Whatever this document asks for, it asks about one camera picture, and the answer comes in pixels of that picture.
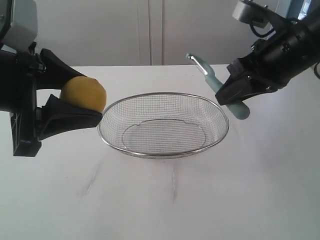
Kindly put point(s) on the yellow lemon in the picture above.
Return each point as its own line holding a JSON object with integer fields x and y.
{"x": 84, "y": 92}

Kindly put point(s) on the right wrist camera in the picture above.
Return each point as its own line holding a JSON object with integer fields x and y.
{"x": 247, "y": 11}

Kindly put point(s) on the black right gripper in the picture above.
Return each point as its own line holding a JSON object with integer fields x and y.
{"x": 272, "y": 64}

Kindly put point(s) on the window frame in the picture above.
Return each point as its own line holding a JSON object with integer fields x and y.
{"x": 298, "y": 9}

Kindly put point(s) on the oval metal wire basket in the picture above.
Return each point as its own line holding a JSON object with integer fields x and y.
{"x": 163, "y": 125}

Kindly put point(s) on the teal handled peeler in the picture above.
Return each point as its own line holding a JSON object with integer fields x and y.
{"x": 239, "y": 109}

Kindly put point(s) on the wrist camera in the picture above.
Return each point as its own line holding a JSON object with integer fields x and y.
{"x": 247, "y": 11}
{"x": 18, "y": 23}

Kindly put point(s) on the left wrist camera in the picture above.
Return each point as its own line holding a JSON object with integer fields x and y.
{"x": 18, "y": 23}

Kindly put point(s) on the white cabinet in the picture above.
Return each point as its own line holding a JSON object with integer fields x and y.
{"x": 141, "y": 32}

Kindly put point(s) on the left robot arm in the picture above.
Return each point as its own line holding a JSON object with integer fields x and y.
{"x": 21, "y": 75}

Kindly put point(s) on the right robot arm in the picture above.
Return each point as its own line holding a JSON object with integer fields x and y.
{"x": 276, "y": 23}

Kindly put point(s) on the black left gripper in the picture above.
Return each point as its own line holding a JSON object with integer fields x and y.
{"x": 21, "y": 75}

